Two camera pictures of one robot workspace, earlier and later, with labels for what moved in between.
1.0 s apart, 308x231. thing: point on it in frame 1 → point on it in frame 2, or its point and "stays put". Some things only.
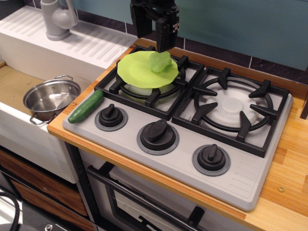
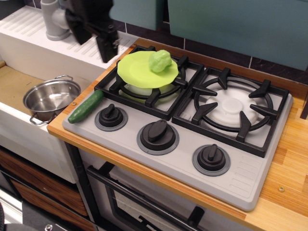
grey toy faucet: [58, 22] stays put
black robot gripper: [167, 24] → [87, 18]
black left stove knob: [111, 119] stays put
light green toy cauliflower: [159, 61] stays put
